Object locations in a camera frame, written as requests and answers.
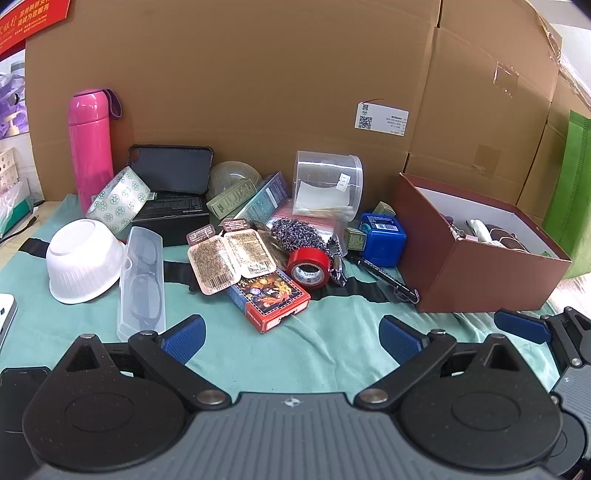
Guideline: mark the black-framed glasses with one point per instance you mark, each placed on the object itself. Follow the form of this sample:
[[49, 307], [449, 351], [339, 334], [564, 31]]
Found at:
[[147, 295]]

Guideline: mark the black pen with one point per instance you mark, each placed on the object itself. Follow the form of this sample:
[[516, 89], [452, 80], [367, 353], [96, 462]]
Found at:
[[383, 276]]

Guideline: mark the steel wool scourer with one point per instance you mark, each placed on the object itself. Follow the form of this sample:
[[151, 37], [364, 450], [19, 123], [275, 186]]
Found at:
[[295, 233]]

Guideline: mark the olive green box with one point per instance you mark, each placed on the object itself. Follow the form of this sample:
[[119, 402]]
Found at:
[[231, 198]]

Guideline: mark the purple printed package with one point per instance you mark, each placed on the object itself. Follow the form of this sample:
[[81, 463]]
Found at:
[[14, 92]]

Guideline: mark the green plastic tray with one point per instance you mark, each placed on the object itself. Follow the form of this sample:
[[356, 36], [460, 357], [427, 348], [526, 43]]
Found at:
[[23, 210]]

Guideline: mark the white plastic bowl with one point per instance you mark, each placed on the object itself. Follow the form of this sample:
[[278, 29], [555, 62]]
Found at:
[[83, 263]]

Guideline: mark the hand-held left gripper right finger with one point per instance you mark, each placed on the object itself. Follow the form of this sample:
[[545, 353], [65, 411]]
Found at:
[[399, 339]]

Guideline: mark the large cardboard sheet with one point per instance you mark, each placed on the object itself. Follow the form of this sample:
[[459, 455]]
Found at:
[[277, 78]]

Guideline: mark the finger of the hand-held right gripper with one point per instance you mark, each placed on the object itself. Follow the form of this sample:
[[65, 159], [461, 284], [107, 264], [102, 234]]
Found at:
[[519, 325]]

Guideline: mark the red tape roll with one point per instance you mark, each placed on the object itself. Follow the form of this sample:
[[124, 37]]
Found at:
[[307, 256]]

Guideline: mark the green patterned tape roll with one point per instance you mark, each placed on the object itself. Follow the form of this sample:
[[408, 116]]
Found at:
[[115, 203]]

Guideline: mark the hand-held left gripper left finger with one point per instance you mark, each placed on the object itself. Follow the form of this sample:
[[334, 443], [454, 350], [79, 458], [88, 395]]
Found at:
[[187, 338]]

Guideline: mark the white phone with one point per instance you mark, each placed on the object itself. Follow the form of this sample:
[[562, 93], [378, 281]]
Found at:
[[5, 318]]

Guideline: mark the blue plastic box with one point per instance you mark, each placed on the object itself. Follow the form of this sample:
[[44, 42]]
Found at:
[[383, 244]]

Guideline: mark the small green packet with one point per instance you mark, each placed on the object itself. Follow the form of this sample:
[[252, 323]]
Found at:
[[384, 208]]

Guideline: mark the brown sauce packet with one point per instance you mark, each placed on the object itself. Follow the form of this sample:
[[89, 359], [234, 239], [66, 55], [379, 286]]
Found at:
[[212, 267], [249, 251]]

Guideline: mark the red banner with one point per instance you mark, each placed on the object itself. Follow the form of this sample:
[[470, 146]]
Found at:
[[27, 21]]

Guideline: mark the clear glass dome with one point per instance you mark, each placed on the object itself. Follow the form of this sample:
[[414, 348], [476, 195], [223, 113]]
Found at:
[[231, 173]]

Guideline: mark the pink zip bag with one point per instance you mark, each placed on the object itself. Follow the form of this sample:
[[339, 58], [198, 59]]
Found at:
[[288, 211]]

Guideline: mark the dark brown pouch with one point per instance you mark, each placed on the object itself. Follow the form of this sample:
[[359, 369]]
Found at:
[[505, 237]]

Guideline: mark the pink thermos bottle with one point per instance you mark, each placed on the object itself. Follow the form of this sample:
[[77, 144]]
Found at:
[[90, 147]]

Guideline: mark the white shipping label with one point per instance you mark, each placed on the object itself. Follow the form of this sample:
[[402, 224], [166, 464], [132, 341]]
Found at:
[[382, 120]]

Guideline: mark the black phone case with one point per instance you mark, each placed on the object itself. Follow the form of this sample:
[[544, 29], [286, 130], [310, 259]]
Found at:
[[171, 168]]

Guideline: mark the white perforated basket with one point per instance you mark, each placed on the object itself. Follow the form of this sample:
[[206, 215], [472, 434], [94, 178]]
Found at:
[[7, 166]]

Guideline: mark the brown storage box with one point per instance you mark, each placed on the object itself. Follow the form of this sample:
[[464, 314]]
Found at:
[[475, 277]]

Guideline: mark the silver wristwatch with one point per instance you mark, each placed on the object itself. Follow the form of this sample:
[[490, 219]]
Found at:
[[334, 251]]

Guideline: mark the clear cylindrical swab container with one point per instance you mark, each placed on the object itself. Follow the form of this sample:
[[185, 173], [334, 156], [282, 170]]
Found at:
[[323, 184]]

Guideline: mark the small green box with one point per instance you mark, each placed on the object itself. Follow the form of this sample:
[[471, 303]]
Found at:
[[355, 239]]

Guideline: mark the green fabric bag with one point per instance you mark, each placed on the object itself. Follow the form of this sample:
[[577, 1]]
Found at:
[[570, 198]]

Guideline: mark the black phone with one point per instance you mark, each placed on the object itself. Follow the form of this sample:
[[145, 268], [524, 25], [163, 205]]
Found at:
[[18, 415]]

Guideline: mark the white tube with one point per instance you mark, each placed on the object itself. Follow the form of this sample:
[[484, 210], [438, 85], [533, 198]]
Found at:
[[480, 229]]

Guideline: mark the brown cardboard carton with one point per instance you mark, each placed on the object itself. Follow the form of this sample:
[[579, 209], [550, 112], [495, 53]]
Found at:
[[570, 92]]

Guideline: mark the long teal box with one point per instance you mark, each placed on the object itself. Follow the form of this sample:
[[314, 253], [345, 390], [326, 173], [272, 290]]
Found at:
[[265, 198]]

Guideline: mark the green table cloth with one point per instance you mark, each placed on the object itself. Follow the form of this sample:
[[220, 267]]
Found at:
[[300, 346]]

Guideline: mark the red playing card box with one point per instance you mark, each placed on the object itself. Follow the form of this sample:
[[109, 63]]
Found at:
[[268, 297]]

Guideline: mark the clear glasses case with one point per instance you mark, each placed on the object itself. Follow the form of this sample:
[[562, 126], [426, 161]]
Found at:
[[138, 281]]

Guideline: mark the black cardboard box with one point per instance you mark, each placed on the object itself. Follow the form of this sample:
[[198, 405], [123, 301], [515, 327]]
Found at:
[[178, 221]]

